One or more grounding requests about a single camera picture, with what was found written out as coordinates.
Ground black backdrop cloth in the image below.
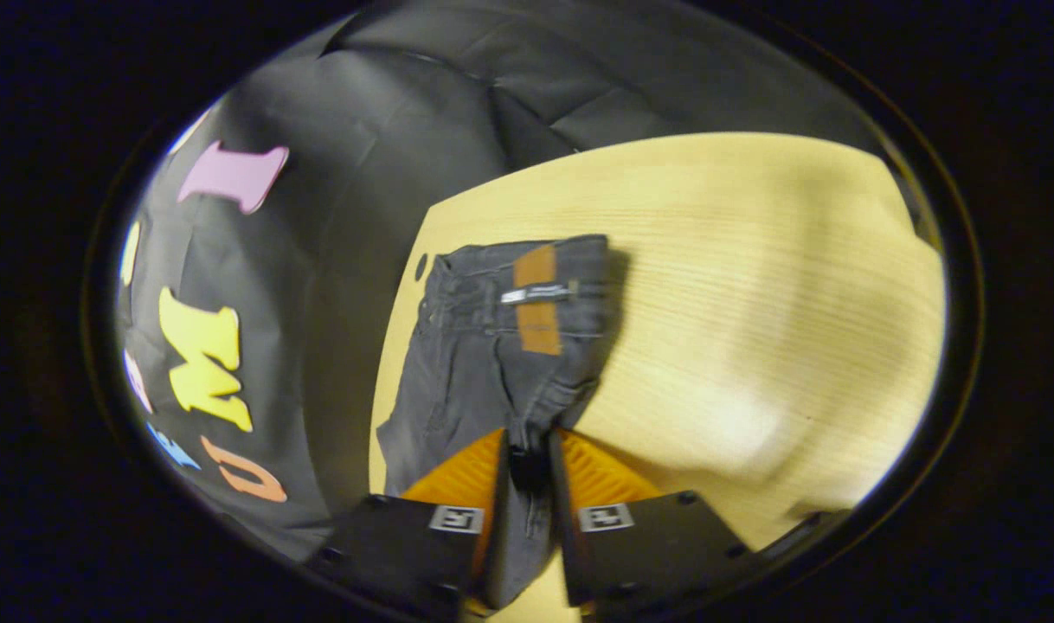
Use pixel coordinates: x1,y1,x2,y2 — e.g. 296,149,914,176
116,0,883,563

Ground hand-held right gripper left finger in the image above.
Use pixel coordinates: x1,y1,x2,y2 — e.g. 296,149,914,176
306,428,507,617

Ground dark grey jeans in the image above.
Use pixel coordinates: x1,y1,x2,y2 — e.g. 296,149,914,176
376,234,632,611

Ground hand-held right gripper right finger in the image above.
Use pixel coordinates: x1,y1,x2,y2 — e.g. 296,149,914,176
549,429,753,608

